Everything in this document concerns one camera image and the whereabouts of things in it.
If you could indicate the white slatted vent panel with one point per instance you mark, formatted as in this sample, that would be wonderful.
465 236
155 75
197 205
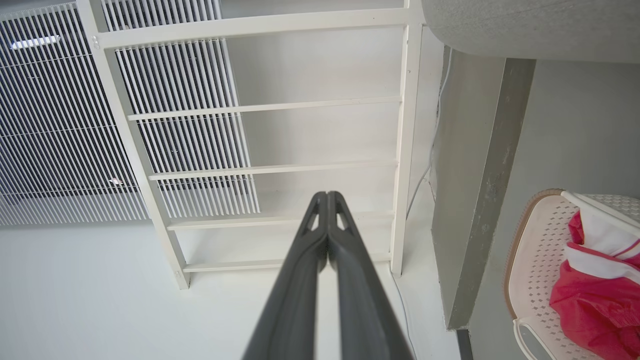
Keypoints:
55 140

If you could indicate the white perforated plastic laundry basket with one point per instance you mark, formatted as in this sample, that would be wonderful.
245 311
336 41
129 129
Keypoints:
537 270

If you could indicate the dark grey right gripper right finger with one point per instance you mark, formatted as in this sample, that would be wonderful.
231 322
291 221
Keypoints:
365 305

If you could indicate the grey partition panel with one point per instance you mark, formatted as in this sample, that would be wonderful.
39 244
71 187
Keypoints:
472 200

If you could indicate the red and white garment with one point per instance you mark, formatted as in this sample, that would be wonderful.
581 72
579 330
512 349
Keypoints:
595 295

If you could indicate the white metal shelf rack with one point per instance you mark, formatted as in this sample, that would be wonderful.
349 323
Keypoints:
407 150

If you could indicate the grey sofa cushion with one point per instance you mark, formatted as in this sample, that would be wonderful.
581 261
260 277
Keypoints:
540 27

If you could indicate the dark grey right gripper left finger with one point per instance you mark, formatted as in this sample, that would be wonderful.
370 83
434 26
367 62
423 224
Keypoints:
292 300

